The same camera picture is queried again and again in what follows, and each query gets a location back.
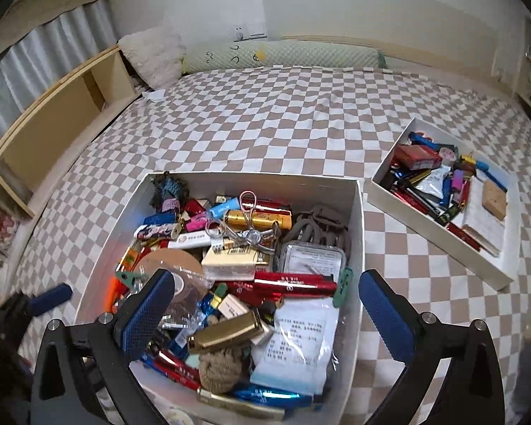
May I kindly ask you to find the astronaut print white lighter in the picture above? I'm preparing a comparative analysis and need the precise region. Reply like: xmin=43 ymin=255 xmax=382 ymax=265
xmin=134 ymin=223 xmax=182 ymax=242

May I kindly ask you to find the clear plastic eyelash curler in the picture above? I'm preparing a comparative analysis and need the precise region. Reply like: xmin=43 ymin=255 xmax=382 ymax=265
xmin=205 ymin=190 xmax=282 ymax=255

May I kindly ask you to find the round brown leather disc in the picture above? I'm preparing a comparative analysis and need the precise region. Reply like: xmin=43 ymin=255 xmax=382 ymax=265
xmin=134 ymin=249 xmax=213 ymax=321

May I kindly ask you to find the gold metal lighter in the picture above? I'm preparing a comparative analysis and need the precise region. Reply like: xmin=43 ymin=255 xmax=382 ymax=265
xmin=188 ymin=310 xmax=264 ymax=354

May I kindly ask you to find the wooden bedside shelf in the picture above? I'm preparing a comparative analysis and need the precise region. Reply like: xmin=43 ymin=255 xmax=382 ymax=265
xmin=0 ymin=45 xmax=139 ymax=218

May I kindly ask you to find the large white shoe box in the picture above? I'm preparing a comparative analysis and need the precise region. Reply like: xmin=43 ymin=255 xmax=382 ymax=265
xmin=72 ymin=171 xmax=366 ymax=425

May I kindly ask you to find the long red lighter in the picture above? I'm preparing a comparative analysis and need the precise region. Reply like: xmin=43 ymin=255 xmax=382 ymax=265
xmin=253 ymin=272 xmax=337 ymax=298

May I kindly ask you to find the gold harmonica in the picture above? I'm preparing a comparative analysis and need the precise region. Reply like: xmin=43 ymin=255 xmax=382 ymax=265
xmin=196 ymin=387 xmax=286 ymax=421

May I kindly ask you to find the gold cylinder lighter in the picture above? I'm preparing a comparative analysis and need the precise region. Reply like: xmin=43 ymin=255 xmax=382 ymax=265
xmin=224 ymin=210 xmax=292 ymax=231

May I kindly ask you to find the white packet with text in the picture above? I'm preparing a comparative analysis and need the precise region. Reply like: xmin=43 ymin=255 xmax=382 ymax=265
xmin=250 ymin=297 xmax=339 ymax=396

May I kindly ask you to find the shallow white box lid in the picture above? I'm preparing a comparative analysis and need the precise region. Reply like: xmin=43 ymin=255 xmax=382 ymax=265
xmin=367 ymin=119 xmax=520 ymax=290

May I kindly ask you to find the brown hair claw clip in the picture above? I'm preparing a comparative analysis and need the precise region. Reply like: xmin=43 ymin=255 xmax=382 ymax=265
xmin=281 ymin=203 xmax=351 ymax=259

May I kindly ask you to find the white fluffy pillow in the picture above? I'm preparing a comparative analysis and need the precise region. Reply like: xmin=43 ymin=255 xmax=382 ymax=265
xmin=118 ymin=26 xmax=186 ymax=90

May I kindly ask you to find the green long bolster pillow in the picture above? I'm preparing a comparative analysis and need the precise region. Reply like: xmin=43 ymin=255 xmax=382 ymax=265
xmin=182 ymin=39 xmax=387 ymax=74

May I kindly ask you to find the checkered bed sheet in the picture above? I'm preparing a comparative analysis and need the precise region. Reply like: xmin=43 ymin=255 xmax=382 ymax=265
xmin=6 ymin=65 xmax=531 ymax=425

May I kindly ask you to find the beige rope knot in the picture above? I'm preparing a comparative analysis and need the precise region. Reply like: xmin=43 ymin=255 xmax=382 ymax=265
xmin=198 ymin=348 xmax=244 ymax=394

